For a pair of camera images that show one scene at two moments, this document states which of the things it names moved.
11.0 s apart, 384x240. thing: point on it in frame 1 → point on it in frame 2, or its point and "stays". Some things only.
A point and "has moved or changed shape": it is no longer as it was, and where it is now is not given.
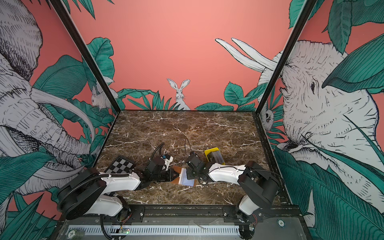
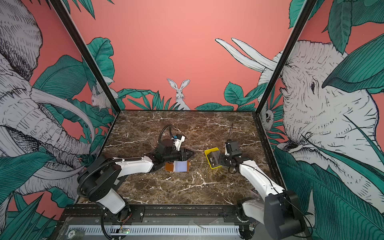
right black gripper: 189,173 → 222,159
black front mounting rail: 207,211 stays
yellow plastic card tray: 208,151 stays
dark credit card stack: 215,156 stays
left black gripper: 171,177 → 184,156
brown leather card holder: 182,178 has moved or changed shape
